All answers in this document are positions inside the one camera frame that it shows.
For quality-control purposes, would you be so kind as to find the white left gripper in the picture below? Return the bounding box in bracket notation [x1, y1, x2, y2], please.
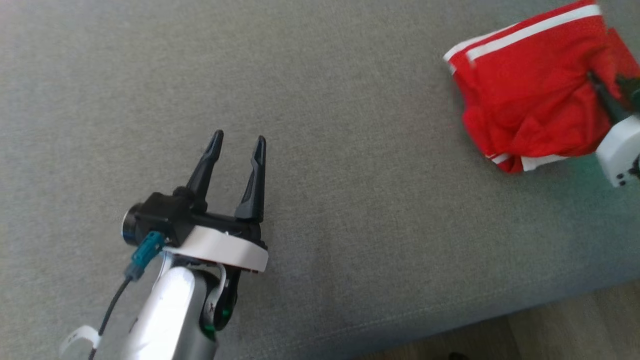
[163, 130, 270, 274]

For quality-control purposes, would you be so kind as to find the red mesh shorts white band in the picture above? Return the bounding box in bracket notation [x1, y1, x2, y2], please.
[442, 0, 640, 174]

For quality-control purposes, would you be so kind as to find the black cable teal connector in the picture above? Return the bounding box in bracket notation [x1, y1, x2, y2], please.
[87, 231, 166, 360]

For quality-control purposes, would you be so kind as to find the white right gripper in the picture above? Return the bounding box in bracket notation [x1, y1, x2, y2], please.
[587, 73, 640, 189]

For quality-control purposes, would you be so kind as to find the white cable label tag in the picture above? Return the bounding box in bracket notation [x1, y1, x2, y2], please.
[59, 325, 102, 359]

